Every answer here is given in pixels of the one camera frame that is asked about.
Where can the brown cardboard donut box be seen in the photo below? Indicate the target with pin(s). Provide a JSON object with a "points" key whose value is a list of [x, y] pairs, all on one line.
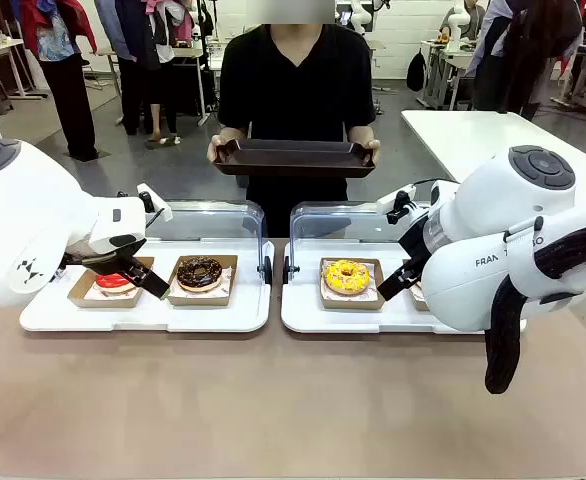
{"points": [[198, 300], [348, 303], [417, 300], [80, 295]]}

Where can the yellow sprinkled donut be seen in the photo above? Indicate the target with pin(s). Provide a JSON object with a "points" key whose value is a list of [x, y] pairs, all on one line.
{"points": [[335, 282]]}

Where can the person in dark long coat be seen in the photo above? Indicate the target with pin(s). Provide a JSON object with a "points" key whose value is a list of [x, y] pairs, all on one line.
{"points": [[528, 50]]}

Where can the red glazed donut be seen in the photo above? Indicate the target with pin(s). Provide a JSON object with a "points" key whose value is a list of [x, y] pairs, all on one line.
{"points": [[110, 282]]}

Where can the person's left hand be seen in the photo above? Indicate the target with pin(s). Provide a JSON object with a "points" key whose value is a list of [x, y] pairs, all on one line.
{"points": [[376, 150]]}

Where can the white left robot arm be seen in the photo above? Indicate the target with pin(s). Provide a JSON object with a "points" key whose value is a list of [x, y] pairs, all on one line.
{"points": [[23, 210]]}

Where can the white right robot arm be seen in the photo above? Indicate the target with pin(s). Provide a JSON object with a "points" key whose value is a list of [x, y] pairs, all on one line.
{"points": [[498, 200]]}

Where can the figure in dark clothes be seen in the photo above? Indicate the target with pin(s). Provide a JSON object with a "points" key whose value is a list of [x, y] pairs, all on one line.
{"points": [[143, 90]]}

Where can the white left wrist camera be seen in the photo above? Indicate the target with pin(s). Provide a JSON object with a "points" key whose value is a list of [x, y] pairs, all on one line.
{"points": [[163, 210]]}

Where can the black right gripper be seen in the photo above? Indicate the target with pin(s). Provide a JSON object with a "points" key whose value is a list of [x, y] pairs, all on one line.
{"points": [[420, 235]]}

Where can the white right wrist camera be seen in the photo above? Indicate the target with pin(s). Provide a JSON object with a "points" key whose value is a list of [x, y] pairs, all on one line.
{"points": [[393, 200]]}

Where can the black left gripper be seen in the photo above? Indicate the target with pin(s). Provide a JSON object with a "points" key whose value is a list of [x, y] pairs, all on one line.
{"points": [[103, 260]]}

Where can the person's right forearm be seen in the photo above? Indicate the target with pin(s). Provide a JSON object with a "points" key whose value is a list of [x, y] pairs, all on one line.
{"points": [[234, 132]]}

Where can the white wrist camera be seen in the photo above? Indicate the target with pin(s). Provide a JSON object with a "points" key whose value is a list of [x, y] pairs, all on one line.
{"points": [[393, 200], [163, 210]]}

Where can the chocolate sprinkled donut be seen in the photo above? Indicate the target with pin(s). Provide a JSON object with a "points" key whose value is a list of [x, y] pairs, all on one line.
{"points": [[188, 277]]}

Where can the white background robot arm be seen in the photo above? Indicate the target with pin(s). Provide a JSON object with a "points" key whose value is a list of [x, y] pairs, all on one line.
{"points": [[455, 30]]}

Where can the person's left forearm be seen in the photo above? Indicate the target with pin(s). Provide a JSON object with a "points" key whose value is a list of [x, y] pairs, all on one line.
{"points": [[362, 132]]}

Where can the large white table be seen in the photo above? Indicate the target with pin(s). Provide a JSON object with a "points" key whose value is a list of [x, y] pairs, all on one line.
{"points": [[453, 135]]}

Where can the black backpack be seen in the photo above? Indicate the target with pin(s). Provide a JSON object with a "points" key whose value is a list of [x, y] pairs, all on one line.
{"points": [[416, 72]]}

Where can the person in black shirt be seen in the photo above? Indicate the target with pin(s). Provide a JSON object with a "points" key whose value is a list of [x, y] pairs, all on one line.
{"points": [[298, 85]]}

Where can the white plastic display tray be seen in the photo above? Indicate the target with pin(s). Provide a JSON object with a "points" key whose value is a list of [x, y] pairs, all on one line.
{"points": [[348, 322], [198, 320]]}

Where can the figure in red blue jacket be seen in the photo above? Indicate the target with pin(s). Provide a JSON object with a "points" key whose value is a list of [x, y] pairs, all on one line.
{"points": [[68, 100]]}

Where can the person's right hand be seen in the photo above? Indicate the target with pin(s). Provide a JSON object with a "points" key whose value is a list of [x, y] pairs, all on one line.
{"points": [[214, 147]]}

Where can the clear plastic tray lid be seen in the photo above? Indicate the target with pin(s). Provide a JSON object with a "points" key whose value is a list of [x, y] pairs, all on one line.
{"points": [[333, 220], [213, 220]]}

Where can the seated person in grey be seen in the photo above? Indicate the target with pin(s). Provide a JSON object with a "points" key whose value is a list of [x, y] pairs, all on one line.
{"points": [[465, 20]]}

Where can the dark brown serving tray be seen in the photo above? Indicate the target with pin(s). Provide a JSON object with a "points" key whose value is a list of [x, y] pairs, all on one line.
{"points": [[293, 157]]}

